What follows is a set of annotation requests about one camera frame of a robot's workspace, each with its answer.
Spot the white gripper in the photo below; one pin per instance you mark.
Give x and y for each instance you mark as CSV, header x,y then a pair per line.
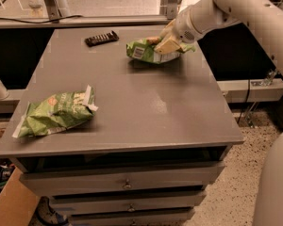
x,y
183,29

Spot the green rice chip bag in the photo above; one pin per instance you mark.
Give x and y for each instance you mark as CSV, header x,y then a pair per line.
x,y
57,113
144,50

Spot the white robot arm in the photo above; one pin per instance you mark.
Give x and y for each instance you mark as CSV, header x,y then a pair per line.
x,y
265,21

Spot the black ridged bar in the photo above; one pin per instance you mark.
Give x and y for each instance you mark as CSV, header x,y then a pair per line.
x,y
102,39

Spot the grey drawer cabinet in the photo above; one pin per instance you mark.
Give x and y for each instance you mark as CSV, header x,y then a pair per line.
x,y
147,115

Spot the top grey drawer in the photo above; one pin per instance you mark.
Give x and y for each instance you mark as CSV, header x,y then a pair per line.
x,y
74,182

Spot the grey drawer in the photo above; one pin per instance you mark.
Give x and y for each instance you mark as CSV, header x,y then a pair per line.
x,y
74,182
140,218
132,202

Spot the bottom grey drawer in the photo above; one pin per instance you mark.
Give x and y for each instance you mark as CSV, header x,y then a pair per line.
x,y
140,218

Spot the middle grey drawer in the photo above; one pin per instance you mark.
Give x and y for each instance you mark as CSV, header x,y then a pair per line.
x,y
132,202

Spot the cardboard box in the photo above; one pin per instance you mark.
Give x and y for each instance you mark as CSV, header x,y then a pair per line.
x,y
17,202

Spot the grey metal rail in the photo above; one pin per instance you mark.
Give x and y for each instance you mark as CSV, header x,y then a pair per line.
x,y
75,21

